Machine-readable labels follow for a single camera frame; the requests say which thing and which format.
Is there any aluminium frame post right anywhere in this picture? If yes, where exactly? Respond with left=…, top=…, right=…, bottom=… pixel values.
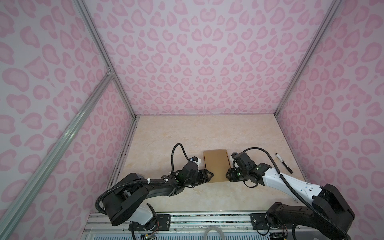
left=274, top=0, right=344, bottom=119

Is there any aluminium frame post left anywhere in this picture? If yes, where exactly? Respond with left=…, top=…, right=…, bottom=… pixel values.
left=73, top=0, right=137, bottom=120

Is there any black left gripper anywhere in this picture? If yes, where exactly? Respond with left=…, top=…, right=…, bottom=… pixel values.
left=185, top=168, right=215, bottom=188

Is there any diagonal aluminium frame bar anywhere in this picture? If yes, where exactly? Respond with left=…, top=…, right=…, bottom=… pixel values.
left=1, top=73, right=114, bottom=240

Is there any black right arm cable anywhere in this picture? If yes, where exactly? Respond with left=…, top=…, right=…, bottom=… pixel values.
left=232, top=146, right=352, bottom=240

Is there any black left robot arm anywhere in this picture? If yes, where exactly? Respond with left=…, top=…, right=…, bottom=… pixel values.
left=95, top=161, right=214, bottom=226

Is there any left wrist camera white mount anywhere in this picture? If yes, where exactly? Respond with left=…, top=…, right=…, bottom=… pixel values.
left=189, top=156, right=201, bottom=166

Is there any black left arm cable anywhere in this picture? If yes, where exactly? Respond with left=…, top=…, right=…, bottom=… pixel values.
left=94, top=142, right=191, bottom=215

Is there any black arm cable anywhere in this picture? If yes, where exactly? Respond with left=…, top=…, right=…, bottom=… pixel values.
left=94, top=142, right=191, bottom=215
left=232, top=146, right=352, bottom=240

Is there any aluminium frame post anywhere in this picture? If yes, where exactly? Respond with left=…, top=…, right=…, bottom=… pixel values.
left=73, top=0, right=137, bottom=120
left=274, top=0, right=344, bottom=119

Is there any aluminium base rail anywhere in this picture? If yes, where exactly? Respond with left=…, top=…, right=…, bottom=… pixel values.
left=81, top=211, right=326, bottom=240

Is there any black marker pen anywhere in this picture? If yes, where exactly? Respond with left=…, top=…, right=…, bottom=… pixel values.
left=275, top=153, right=294, bottom=174

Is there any brown cardboard paper box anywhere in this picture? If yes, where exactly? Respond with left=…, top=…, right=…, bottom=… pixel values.
left=203, top=149, right=231, bottom=183

